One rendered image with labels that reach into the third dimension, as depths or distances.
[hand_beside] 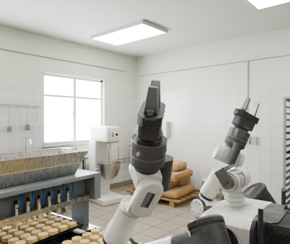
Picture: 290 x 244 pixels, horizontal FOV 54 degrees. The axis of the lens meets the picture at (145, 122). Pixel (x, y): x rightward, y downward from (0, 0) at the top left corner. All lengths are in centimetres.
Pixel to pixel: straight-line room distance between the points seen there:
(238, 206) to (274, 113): 429
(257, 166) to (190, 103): 178
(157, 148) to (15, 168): 95
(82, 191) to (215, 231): 121
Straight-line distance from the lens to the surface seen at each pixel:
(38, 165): 155
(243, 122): 124
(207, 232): 74
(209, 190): 129
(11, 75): 509
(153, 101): 62
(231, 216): 87
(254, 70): 535
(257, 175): 535
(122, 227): 80
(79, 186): 181
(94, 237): 152
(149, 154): 66
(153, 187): 70
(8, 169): 147
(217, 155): 122
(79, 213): 194
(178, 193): 511
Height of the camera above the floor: 150
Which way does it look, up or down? level
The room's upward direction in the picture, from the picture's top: straight up
